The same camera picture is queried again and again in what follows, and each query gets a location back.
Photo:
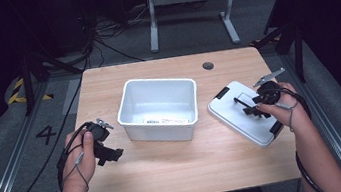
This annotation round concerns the white label sticker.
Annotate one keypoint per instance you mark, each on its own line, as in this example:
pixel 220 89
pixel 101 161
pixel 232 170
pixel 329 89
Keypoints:
pixel 166 121

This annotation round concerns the white bin lid black clips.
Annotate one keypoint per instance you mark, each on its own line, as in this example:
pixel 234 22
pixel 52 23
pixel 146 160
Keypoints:
pixel 228 111

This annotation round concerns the person's left hand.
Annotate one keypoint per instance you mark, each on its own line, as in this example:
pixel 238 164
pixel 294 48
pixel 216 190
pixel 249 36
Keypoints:
pixel 83 158

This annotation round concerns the black metal stand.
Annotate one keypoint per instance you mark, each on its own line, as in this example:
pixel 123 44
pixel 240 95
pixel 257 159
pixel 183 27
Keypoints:
pixel 36 66
pixel 292 45

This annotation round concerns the white plastic storage bin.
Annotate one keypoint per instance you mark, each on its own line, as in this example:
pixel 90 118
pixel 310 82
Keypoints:
pixel 159 104

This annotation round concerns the person's right hand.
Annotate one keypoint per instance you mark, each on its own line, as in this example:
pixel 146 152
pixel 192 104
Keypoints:
pixel 287 113

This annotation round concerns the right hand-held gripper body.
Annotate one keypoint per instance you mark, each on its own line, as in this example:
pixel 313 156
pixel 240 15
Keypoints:
pixel 267 93

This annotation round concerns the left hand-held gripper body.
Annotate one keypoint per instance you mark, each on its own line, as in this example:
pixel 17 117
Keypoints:
pixel 99 133

